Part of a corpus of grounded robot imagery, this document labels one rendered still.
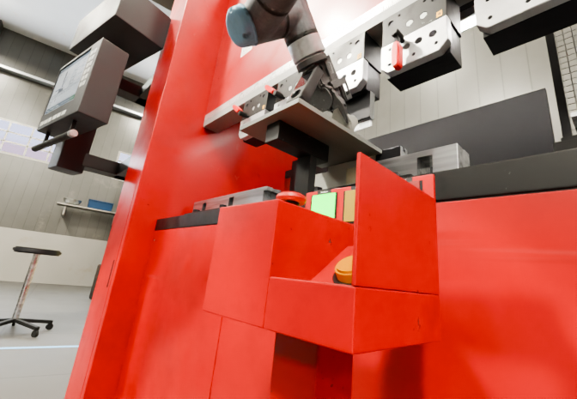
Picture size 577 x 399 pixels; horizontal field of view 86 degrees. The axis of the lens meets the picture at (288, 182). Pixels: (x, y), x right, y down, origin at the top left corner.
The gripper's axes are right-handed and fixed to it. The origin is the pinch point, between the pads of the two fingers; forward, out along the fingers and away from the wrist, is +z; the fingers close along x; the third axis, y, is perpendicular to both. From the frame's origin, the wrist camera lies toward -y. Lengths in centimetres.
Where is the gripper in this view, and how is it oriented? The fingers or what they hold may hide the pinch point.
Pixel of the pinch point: (338, 145)
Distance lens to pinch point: 72.2
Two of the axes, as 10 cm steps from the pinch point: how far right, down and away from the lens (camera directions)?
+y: 6.2, -4.1, 6.7
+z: 4.0, 9.0, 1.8
